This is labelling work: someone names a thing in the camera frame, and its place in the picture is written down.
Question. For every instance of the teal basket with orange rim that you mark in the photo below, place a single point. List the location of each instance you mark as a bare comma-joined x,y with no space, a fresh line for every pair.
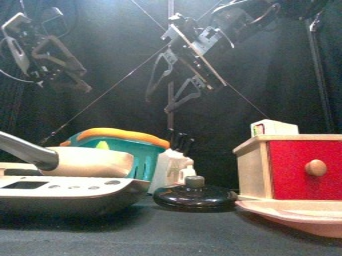
120,134

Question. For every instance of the white toy knife block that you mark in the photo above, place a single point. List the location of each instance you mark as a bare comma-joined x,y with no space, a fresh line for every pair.
168,170

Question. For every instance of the small white carton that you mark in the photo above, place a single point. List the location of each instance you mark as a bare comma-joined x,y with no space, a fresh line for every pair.
278,128

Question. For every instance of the black pot lid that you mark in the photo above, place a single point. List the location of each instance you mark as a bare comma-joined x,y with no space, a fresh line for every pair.
195,198

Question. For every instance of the pink cutting board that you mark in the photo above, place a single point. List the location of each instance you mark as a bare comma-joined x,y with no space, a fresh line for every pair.
302,213

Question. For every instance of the vertical metal frame pole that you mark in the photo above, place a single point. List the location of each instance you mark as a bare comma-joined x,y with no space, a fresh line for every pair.
170,116

